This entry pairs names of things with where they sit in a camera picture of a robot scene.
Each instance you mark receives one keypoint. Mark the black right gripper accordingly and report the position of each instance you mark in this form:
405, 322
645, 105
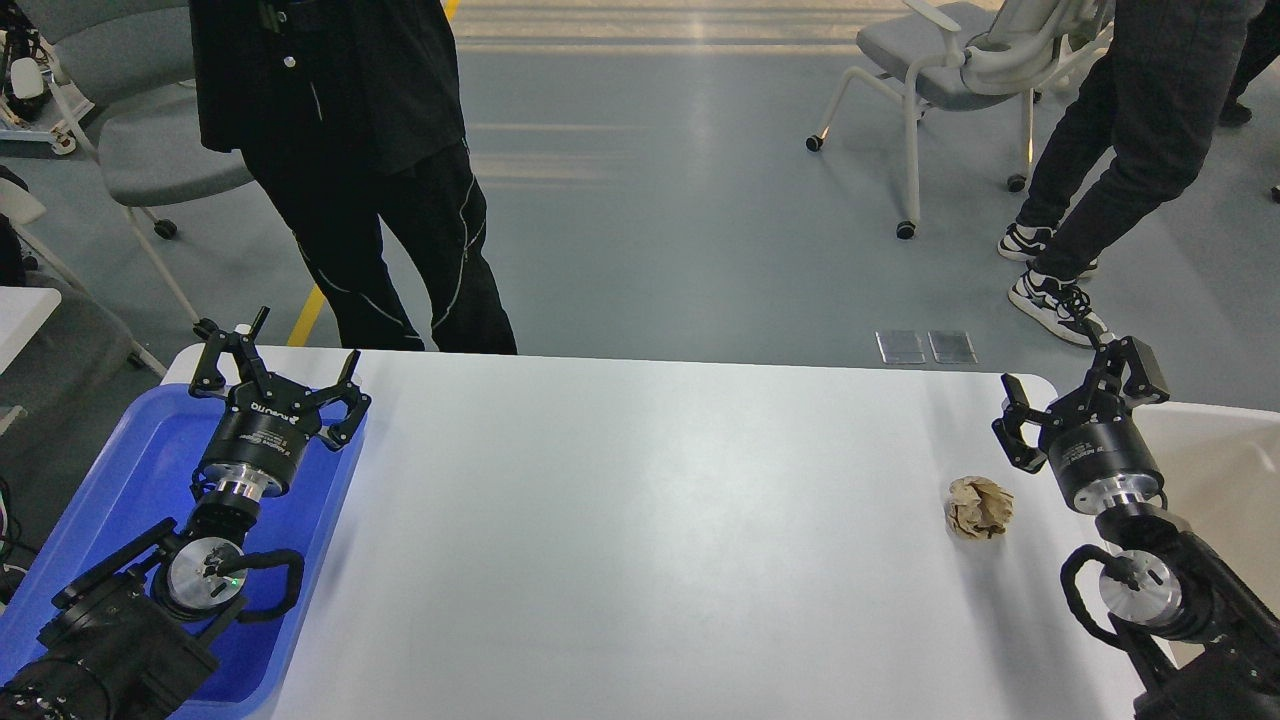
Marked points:
1104, 461

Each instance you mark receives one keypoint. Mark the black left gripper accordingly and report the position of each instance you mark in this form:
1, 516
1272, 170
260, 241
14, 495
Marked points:
262, 436

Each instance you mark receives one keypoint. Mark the brown paper ball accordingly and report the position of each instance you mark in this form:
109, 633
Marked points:
978, 508

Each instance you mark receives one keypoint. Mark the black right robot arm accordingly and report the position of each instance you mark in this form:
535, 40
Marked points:
1204, 645

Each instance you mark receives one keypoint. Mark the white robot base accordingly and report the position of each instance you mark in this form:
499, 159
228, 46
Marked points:
40, 105

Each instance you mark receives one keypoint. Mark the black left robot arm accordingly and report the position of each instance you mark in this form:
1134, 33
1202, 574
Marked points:
177, 582

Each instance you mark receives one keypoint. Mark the right metal floor plate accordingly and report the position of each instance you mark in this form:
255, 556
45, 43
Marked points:
952, 347

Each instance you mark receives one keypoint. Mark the metal floor plate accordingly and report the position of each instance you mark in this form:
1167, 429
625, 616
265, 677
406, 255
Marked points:
952, 347
900, 348

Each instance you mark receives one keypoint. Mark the white plastic bin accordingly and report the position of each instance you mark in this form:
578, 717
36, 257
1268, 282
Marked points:
1221, 470

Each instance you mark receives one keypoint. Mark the blue plastic tray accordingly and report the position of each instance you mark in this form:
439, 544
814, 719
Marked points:
142, 477

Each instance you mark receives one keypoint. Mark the left metal floor plate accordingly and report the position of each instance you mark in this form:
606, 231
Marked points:
900, 348

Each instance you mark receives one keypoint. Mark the white side table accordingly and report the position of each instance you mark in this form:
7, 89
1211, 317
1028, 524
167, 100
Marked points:
23, 311

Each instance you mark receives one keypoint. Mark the person in black clothes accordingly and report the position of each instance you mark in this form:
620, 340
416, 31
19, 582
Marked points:
348, 115

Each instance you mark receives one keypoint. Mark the person in dark jeans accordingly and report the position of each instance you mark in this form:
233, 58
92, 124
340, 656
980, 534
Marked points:
1134, 138

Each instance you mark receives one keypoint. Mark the grey chair left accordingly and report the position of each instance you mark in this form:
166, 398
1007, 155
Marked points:
151, 156

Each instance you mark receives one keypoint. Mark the grey chair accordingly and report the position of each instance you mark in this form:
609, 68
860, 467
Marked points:
151, 156
960, 57

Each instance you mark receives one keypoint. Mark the grey chair right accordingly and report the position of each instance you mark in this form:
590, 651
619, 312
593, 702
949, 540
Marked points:
960, 57

